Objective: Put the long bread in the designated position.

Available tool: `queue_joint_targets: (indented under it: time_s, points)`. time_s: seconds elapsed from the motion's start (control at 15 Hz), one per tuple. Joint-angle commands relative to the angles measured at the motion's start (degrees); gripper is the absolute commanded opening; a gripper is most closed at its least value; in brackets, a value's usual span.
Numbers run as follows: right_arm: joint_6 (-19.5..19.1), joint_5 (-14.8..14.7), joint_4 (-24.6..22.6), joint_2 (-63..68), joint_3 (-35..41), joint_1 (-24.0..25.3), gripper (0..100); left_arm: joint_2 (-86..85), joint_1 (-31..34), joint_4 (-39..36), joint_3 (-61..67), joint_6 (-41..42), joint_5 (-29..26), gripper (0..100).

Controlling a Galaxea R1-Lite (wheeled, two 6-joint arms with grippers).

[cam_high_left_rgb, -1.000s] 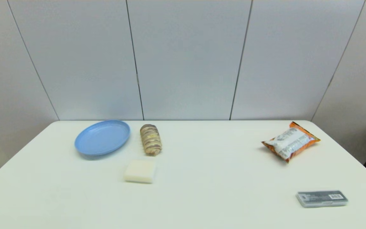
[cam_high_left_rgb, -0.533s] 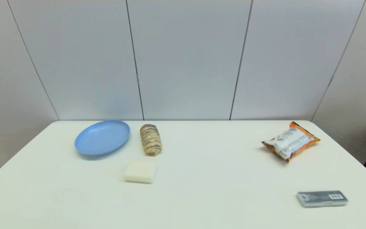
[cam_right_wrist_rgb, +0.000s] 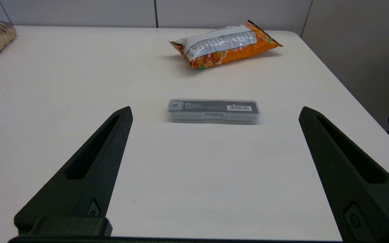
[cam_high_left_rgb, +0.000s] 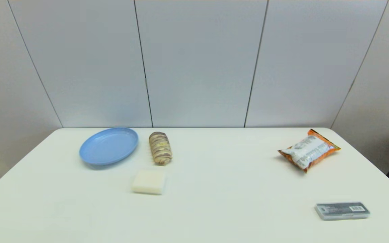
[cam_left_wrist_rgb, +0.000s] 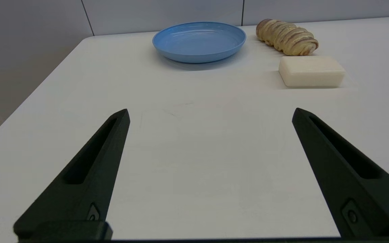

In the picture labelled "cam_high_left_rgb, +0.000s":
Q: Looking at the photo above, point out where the grey plastic case with barcode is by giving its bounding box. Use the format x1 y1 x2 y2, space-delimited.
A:
315 202 371 221

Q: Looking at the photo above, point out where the orange white snack bag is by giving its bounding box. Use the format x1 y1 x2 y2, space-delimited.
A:
278 129 341 173

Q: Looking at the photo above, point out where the striped long bread roll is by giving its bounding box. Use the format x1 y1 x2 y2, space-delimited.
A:
148 131 173 166

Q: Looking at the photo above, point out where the cream rectangular soap block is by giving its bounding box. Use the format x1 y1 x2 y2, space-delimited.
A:
132 169 166 195

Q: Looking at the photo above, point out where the blue oval plate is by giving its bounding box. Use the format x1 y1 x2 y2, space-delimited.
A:
79 127 139 166

